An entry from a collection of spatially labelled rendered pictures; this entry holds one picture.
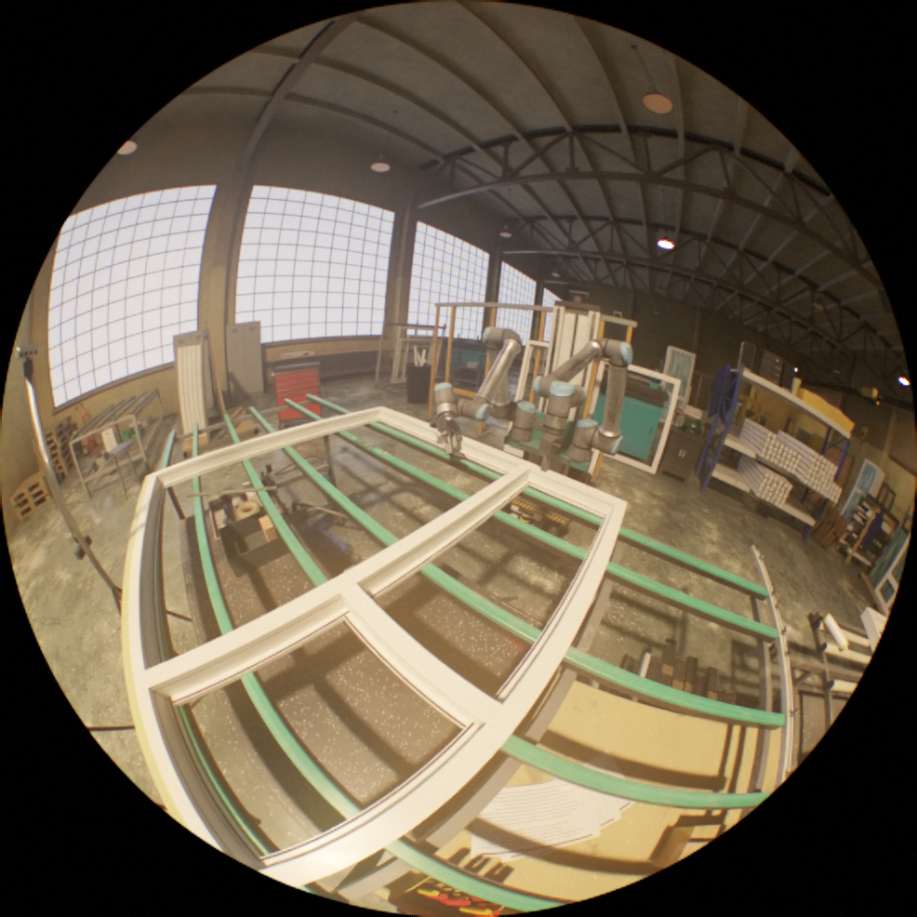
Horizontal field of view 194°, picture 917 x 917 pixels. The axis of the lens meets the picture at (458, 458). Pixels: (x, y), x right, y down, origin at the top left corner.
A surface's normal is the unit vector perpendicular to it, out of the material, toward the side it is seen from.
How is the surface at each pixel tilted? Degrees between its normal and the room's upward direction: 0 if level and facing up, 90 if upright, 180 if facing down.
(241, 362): 90
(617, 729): 0
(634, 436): 90
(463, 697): 0
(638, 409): 90
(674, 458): 90
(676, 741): 0
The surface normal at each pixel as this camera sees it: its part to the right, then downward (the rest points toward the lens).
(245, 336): 0.78, 0.33
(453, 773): 0.09, -0.90
